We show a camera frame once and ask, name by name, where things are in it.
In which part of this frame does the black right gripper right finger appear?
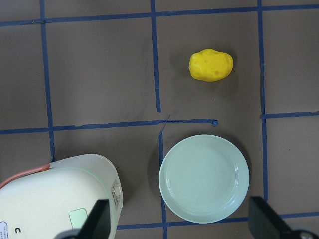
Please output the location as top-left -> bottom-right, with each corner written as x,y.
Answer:
248,196 -> 319,239

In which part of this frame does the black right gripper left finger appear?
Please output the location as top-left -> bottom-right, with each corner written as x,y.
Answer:
55,199 -> 111,239

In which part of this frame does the pale green plate right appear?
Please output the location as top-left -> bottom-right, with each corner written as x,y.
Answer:
159,134 -> 250,224

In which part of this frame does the yellow toy potato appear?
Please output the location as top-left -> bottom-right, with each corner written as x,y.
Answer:
188,49 -> 233,82

